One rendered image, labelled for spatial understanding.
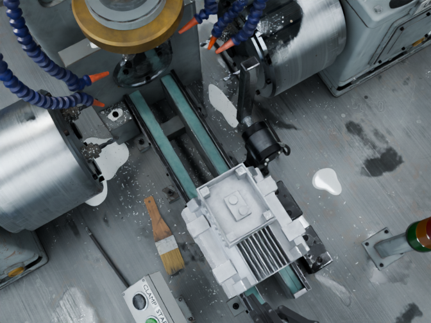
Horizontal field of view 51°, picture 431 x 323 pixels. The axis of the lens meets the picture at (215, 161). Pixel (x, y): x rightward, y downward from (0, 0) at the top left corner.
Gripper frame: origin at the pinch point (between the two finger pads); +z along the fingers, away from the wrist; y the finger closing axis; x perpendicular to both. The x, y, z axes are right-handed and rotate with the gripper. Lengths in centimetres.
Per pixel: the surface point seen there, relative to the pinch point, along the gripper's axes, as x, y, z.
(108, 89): -45, 4, 40
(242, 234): -11.5, -4.4, 5.7
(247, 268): -5.2, -2.2, 5.5
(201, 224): -14.7, 1.0, 12.2
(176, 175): -20.4, -0.3, 33.6
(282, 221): -7.8, -13.0, 9.4
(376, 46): -25, -56, 27
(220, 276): -5.8, 2.8, 7.0
